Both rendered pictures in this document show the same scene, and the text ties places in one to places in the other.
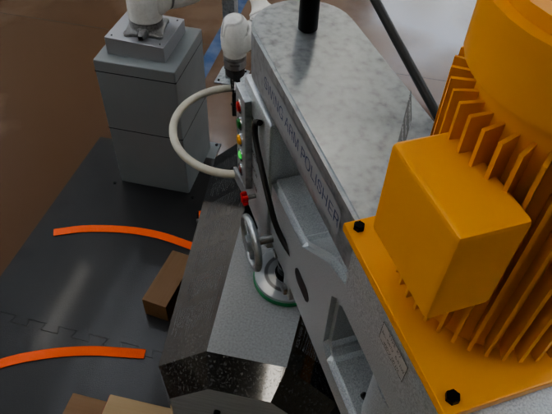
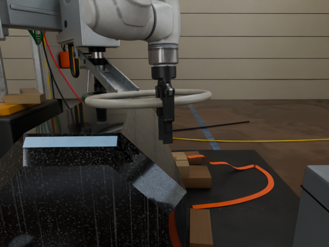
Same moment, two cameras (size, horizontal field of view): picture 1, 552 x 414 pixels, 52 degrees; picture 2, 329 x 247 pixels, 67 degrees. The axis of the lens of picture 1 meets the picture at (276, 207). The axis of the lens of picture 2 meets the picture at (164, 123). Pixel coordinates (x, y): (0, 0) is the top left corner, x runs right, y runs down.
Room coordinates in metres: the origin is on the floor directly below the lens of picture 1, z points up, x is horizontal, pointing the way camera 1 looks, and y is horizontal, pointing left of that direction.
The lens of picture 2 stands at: (2.61, 0.03, 1.06)
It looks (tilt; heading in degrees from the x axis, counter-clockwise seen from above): 15 degrees down; 168
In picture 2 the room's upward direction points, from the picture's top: straight up
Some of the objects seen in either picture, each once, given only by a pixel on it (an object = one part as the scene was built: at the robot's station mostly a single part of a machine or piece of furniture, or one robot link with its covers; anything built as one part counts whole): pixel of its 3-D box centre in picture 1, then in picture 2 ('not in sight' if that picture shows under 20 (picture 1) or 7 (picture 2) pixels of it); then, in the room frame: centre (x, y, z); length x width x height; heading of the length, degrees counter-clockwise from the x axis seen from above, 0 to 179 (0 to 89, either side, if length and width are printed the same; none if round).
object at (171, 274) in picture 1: (170, 284); (199, 233); (1.48, 0.48, 0.07); 0.30 x 0.12 x 0.12; 162
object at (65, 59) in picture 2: not in sight; (68, 59); (-2.01, -0.68, 1.00); 0.50 x 0.22 x 0.33; 169
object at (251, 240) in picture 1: (264, 239); not in sight; (0.88, 0.02, 1.18); 0.15 x 0.10 x 0.15; 20
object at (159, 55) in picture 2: (235, 59); (163, 56); (1.87, 0.18, 1.05); 0.09 x 0.09 x 0.06
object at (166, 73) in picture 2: (235, 75); (164, 81); (1.87, 0.18, 0.98); 0.08 x 0.07 x 0.09; 5
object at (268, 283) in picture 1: (287, 273); (100, 94); (1.04, -0.05, 0.82); 0.21 x 0.21 x 0.01
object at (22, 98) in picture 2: not in sight; (25, 98); (0.98, -0.49, 0.81); 0.20 x 0.10 x 0.05; 86
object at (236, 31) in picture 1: (237, 34); (159, 16); (1.87, 0.17, 1.16); 0.13 x 0.11 x 0.16; 124
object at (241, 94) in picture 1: (246, 138); not in sight; (1.07, 0.08, 1.35); 0.08 x 0.03 x 0.28; 20
